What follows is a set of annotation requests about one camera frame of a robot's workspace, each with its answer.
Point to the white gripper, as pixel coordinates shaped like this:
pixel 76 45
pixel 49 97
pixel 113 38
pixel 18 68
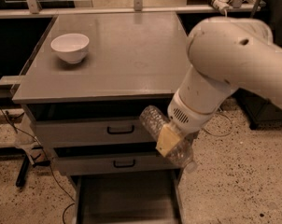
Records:
pixel 185 118

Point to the clear plastic water bottle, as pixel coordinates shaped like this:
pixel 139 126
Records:
pixel 153 122

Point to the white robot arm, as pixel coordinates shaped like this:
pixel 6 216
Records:
pixel 225 54

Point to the grey top drawer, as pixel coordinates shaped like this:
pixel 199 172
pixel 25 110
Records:
pixel 89 132

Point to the grey open bottom drawer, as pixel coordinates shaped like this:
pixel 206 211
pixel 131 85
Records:
pixel 150 197

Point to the grey middle drawer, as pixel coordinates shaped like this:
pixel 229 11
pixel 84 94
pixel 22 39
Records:
pixel 109 164

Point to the grey drawer cabinet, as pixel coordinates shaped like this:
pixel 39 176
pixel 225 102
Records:
pixel 134 60

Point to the white ceramic bowl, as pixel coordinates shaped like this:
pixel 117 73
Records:
pixel 71 48

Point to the black clamp stand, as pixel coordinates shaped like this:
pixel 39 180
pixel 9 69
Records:
pixel 29 160

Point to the grey left side bracket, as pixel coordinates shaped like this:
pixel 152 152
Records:
pixel 10 81

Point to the grey back rail shelf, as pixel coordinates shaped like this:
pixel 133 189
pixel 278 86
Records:
pixel 22 13

